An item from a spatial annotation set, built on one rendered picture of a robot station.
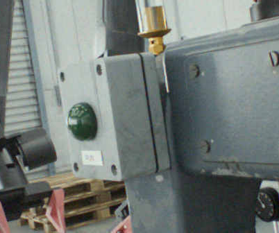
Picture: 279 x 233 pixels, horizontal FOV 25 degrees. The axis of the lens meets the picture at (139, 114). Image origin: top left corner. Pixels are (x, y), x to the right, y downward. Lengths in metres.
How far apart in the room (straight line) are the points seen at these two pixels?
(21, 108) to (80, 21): 1.57
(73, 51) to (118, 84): 8.62
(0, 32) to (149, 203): 0.86
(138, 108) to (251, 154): 0.09
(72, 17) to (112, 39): 8.32
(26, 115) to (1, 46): 7.31
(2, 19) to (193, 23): 7.27
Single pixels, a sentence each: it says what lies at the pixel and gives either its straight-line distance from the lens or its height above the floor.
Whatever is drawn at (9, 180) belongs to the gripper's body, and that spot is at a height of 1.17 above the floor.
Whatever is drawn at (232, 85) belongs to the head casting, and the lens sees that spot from 0.42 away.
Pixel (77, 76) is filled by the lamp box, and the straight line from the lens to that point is 0.48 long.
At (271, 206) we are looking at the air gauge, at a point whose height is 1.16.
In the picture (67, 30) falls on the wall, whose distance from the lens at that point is 9.07.
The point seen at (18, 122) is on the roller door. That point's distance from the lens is 8.56.
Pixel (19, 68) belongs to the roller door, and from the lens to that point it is 8.61.
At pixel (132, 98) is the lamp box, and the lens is 0.46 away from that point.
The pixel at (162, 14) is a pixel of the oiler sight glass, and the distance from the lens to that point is 0.53.
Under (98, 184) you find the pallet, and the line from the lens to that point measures 6.26.
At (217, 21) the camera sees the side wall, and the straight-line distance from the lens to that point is 8.19.
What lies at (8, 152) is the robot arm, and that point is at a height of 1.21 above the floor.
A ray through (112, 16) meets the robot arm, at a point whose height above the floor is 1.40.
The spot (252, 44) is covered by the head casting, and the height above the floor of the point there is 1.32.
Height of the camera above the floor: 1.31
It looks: 3 degrees down
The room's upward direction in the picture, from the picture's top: 8 degrees counter-clockwise
